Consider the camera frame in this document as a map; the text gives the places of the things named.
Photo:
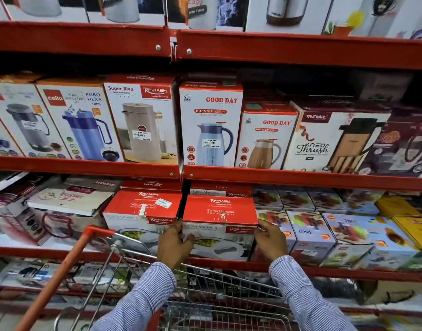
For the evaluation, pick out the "person's left hand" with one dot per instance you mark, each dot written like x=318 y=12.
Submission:
x=171 y=246

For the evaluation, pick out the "person's right hand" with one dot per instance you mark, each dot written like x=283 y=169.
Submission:
x=273 y=243

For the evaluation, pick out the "person's left thumb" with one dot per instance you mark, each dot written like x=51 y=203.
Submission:
x=188 y=239

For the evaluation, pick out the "person's right thumb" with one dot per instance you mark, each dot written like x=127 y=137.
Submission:
x=259 y=239

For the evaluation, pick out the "red white casserole box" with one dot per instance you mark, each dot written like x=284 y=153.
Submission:
x=138 y=208
x=219 y=212
x=218 y=189
x=150 y=184

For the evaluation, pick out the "person's left forearm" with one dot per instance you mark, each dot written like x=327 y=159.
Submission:
x=142 y=299

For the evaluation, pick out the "person's right forearm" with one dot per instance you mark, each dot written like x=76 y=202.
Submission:
x=307 y=299

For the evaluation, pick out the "stack of juicer boxes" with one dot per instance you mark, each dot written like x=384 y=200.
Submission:
x=352 y=234

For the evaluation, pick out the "brown jug box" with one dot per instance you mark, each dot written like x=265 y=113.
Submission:
x=264 y=144

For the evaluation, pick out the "light blue jug box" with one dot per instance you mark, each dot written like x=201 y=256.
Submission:
x=211 y=130

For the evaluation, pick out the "black wooden flask box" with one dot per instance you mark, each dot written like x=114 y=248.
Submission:
x=328 y=141

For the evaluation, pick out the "beige flask box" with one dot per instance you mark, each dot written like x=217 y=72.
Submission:
x=144 y=127

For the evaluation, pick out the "flat white box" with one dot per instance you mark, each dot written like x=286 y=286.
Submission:
x=71 y=199

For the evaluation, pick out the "yellow box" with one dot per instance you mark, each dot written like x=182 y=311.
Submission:
x=397 y=206
x=416 y=230

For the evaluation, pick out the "pile of flat packets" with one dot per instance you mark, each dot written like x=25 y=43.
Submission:
x=42 y=275

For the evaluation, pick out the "purple flask box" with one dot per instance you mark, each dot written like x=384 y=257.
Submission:
x=400 y=144

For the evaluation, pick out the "pile of dark white boxes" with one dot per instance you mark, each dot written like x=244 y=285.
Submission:
x=11 y=206

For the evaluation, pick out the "grey flask box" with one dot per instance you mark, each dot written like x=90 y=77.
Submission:
x=28 y=127

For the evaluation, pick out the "red metal shelf rack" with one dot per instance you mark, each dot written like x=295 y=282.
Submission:
x=300 y=48

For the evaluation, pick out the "dark box behind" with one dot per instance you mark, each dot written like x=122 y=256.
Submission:
x=383 y=86

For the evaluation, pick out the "small blue flask box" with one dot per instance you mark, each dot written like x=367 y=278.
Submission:
x=1 y=141

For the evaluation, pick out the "row of steel appliance boxes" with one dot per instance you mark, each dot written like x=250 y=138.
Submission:
x=211 y=12

